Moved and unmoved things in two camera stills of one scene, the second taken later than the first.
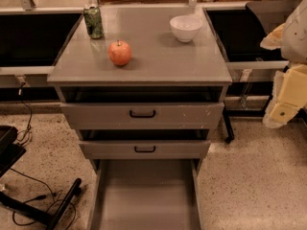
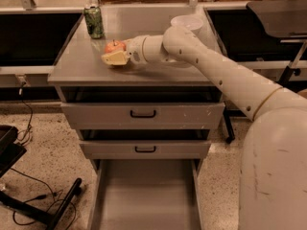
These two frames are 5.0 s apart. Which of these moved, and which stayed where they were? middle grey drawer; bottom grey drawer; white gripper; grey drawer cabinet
Moved: white gripper
Stayed: middle grey drawer; bottom grey drawer; grey drawer cabinet
